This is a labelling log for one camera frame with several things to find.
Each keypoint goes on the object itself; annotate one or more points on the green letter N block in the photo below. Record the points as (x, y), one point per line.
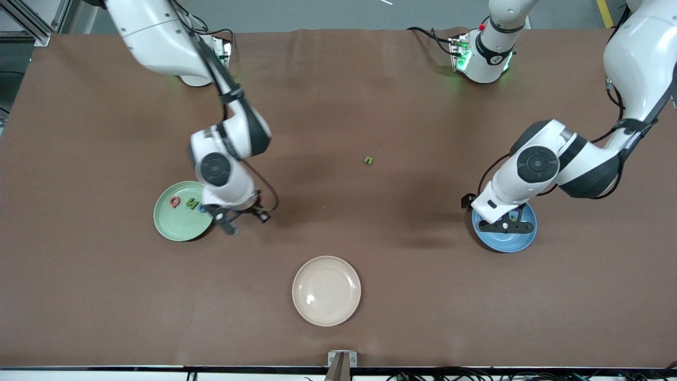
(192, 203)

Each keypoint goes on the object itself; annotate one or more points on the white table edge rail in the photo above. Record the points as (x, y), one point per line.
(79, 377)

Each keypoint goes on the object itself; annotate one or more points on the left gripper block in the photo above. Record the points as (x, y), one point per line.
(466, 200)

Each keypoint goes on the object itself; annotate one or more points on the blue plate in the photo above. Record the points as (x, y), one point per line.
(502, 243)

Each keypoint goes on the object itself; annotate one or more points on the grey metal mount bracket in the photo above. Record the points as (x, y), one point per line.
(352, 360)

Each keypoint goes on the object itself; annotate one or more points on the base connector box green light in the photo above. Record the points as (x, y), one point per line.
(227, 50)
(459, 53)

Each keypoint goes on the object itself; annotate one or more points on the brown table cover sheet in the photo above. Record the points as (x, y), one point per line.
(338, 106)

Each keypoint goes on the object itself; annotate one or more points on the aluminium frame profile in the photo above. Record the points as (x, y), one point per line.
(63, 16)
(43, 38)

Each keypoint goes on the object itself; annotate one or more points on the light green plate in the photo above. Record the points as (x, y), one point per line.
(180, 225)

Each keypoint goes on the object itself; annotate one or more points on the pink letter Q block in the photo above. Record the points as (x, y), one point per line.
(172, 201)

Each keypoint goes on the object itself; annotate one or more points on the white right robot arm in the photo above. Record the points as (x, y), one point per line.
(158, 37)

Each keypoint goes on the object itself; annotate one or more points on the beige plate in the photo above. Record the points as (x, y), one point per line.
(326, 291)

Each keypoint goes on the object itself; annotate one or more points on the tan camera pole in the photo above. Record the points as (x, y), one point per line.
(338, 373)

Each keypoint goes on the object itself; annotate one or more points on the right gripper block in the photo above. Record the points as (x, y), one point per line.
(247, 210)

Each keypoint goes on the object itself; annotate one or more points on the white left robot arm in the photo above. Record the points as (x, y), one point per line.
(640, 63)

